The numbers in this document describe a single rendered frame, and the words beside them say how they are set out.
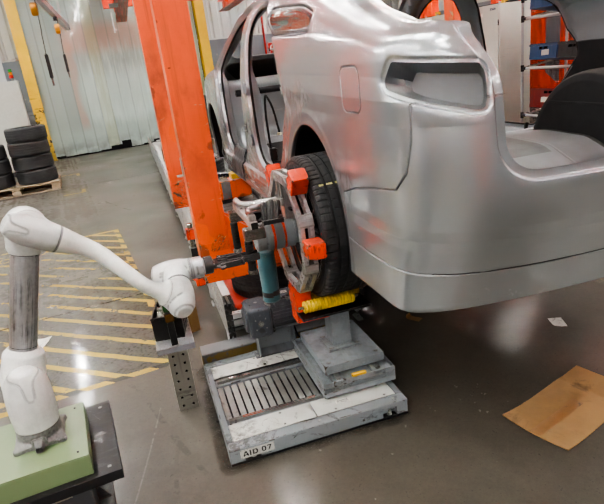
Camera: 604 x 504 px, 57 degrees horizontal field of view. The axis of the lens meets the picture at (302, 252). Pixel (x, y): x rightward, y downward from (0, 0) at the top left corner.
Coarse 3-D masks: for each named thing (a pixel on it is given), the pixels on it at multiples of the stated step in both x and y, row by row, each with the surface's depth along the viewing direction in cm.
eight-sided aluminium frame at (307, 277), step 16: (272, 176) 255; (272, 192) 265; (288, 192) 234; (304, 208) 231; (304, 224) 227; (288, 256) 278; (304, 256) 231; (288, 272) 269; (304, 272) 235; (304, 288) 249
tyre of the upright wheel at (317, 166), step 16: (288, 160) 257; (304, 160) 240; (320, 160) 241; (320, 176) 232; (320, 192) 227; (336, 192) 229; (320, 208) 226; (336, 208) 227; (320, 224) 228; (336, 224) 227; (336, 240) 227; (336, 256) 229; (336, 272) 234; (352, 272) 237; (320, 288) 248; (336, 288) 246; (352, 288) 252
